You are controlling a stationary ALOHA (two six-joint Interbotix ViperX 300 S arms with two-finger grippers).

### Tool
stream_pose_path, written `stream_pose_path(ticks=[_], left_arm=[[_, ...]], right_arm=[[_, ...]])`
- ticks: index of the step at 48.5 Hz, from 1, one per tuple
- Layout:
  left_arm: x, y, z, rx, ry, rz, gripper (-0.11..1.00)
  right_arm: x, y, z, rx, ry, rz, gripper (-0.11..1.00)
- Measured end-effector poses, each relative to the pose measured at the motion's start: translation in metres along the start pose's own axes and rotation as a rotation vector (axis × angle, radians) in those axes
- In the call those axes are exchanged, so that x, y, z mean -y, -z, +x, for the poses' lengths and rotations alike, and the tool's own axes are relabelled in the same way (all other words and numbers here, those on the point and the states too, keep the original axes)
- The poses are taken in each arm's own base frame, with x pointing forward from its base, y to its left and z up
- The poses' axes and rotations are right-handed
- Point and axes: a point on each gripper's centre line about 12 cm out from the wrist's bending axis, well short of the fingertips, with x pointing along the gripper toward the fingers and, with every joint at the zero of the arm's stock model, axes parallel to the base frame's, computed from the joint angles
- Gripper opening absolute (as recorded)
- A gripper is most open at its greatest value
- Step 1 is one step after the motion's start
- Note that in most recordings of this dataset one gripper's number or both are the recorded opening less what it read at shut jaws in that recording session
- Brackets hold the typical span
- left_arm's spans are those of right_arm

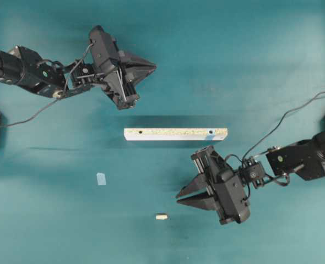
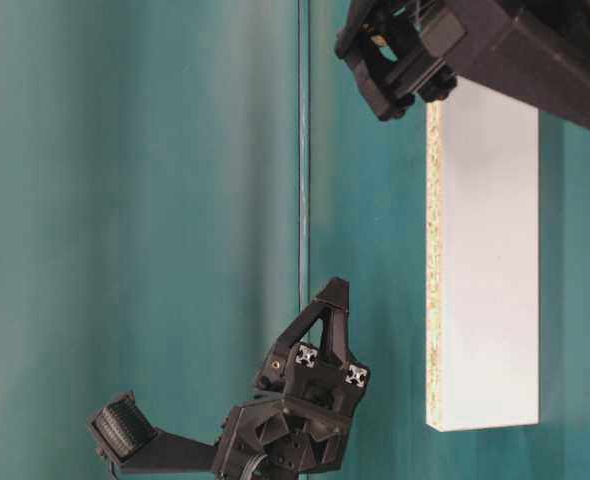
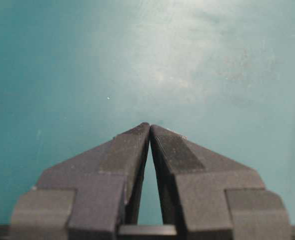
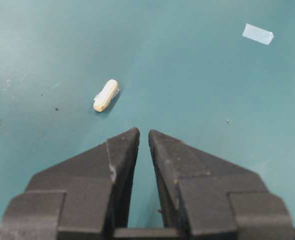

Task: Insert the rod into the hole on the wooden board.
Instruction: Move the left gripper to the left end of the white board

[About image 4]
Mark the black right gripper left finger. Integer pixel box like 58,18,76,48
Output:
0,127,140,240

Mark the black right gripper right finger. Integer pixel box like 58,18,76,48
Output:
148,130,295,240

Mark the short wooden dowel rod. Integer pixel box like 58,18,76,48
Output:
93,79,120,113

